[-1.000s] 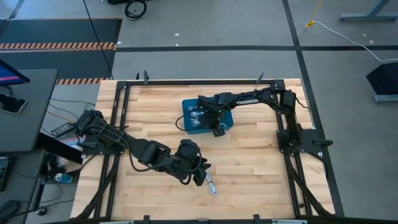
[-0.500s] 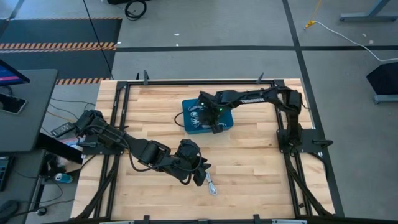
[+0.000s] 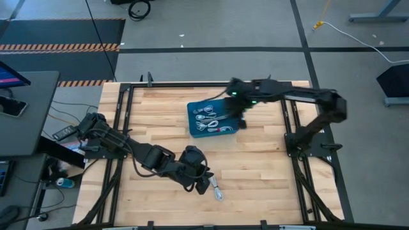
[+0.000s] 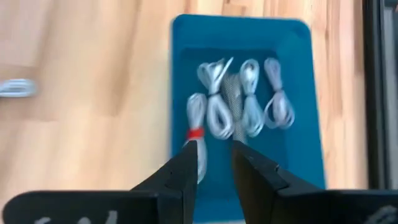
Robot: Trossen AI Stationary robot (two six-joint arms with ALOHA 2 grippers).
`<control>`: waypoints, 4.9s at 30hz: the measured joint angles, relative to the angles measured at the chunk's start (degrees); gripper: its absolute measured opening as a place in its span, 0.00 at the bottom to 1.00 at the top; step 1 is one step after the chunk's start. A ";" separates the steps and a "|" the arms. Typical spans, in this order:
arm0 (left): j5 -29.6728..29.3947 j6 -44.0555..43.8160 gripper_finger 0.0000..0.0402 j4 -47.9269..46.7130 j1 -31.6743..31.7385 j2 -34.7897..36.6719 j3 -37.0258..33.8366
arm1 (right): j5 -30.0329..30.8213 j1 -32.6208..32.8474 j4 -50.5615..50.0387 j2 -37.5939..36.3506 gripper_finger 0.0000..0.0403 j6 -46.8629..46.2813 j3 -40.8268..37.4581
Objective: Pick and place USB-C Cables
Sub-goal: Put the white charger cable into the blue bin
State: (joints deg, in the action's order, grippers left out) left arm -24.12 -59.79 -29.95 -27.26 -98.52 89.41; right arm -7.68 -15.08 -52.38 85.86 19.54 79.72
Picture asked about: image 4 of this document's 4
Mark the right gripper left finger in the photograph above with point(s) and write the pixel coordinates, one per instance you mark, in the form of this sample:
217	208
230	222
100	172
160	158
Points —
177	186

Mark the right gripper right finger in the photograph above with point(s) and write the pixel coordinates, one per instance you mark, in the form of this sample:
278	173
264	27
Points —
255	186

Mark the blue plastic tray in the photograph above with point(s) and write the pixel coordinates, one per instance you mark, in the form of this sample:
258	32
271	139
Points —
298	155

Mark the black aluminium table frame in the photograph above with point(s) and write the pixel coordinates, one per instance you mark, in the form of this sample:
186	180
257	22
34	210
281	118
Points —
371	93

